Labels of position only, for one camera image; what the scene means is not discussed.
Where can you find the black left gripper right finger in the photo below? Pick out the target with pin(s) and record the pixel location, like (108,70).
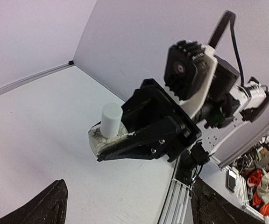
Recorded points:
(209,207)

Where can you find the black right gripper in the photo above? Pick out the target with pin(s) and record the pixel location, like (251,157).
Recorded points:
(160,127)

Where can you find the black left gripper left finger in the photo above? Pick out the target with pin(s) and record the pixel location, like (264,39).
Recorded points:
(48,207)

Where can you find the white nail polish cap brush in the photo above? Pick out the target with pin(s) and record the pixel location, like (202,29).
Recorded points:
(110,120)

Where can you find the clear nail polish bottle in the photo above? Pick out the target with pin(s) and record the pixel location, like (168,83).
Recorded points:
(99,143)

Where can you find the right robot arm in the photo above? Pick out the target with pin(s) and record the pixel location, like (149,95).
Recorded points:
(224,101)

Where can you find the cluttered storage bin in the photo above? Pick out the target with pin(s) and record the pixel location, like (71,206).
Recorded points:
(249,175)

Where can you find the aluminium front frame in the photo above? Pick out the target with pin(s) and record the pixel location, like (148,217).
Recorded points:
(176,202)

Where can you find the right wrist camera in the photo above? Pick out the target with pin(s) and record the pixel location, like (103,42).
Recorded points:
(189,72)

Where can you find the aluminium table edge rail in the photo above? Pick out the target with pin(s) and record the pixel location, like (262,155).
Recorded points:
(34,77)

